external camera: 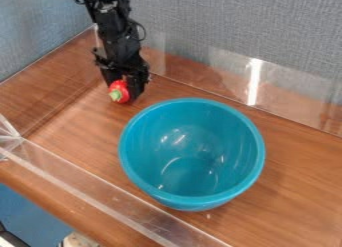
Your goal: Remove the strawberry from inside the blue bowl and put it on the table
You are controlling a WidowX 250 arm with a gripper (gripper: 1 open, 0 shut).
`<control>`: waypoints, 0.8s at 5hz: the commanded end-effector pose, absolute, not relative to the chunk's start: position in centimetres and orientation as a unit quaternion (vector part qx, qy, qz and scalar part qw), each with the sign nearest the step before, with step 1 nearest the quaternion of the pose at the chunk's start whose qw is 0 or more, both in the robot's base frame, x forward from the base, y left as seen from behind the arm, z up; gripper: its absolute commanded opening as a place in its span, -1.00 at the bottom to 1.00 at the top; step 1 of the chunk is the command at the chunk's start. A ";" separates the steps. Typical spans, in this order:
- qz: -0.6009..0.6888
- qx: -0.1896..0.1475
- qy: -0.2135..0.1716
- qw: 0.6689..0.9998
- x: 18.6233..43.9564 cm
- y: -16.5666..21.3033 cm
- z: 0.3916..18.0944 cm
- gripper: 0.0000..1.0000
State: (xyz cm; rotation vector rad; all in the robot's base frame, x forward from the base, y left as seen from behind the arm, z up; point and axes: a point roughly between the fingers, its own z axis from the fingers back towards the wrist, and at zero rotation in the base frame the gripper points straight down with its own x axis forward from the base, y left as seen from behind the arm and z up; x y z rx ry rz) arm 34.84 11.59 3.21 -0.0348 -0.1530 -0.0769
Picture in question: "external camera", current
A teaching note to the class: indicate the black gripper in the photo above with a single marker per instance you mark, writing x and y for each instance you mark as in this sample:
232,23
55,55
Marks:
118,58

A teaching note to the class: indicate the red toy strawberry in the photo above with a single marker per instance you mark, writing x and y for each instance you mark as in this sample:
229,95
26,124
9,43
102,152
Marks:
118,91

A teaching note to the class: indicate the blue plastic bowl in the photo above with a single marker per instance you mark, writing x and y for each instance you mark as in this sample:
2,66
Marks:
193,153

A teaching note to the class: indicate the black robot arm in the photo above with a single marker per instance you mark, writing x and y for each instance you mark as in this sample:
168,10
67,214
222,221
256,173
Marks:
110,14

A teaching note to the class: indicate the clear acrylic front barrier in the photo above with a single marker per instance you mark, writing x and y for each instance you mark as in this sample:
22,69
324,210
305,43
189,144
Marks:
42,174

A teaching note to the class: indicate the clear acrylic barrier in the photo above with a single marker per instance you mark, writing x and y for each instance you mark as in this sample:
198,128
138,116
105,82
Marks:
296,95
42,174

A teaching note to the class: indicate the clear acrylic back barrier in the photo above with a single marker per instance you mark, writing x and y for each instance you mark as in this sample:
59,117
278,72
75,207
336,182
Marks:
296,95

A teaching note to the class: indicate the clear acrylic left bracket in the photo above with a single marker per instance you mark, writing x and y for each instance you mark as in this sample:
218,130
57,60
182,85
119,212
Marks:
11,138

